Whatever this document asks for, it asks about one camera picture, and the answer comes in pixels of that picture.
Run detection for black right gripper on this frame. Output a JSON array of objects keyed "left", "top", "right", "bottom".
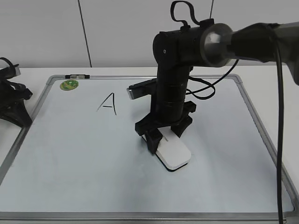
[{"left": 135, "top": 101, "right": 196, "bottom": 154}]

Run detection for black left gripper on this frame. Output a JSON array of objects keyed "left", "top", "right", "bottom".
[{"left": 0, "top": 80, "right": 33, "bottom": 128}]

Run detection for white whiteboard eraser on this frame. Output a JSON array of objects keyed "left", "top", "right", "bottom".
[{"left": 150, "top": 127, "right": 192, "bottom": 173}]

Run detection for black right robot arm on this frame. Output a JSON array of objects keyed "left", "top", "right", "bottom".
[{"left": 128, "top": 19, "right": 299, "bottom": 154}]

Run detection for green round magnet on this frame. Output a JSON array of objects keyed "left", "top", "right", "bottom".
[{"left": 60, "top": 79, "right": 79, "bottom": 91}]

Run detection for black silver marker clip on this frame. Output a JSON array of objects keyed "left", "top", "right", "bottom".
[{"left": 64, "top": 74, "right": 90, "bottom": 79}]

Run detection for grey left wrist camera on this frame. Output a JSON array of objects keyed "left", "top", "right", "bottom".
[{"left": 0, "top": 64, "right": 21, "bottom": 81}]

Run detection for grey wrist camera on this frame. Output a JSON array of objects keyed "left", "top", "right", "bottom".
[
  {"left": 0, "top": 64, "right": 21, "bottom": 81},
  {"left": 127, "top": 78, "right": 157, "bottom": 100}
]

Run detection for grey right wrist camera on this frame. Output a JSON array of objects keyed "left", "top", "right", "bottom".
[{"left": 127, "top": 78, "right": 157, "bottom": 100}]

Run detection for white whiteboard with aluminium frame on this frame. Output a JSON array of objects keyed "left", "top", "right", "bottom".
[{"left": 0, "top": 73, "right": 299, "bottom": 224}]

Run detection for black looped cable on arm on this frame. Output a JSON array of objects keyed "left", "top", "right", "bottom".
[{"left": 170, "top": 0, "right": 201, "bottom": 26}]

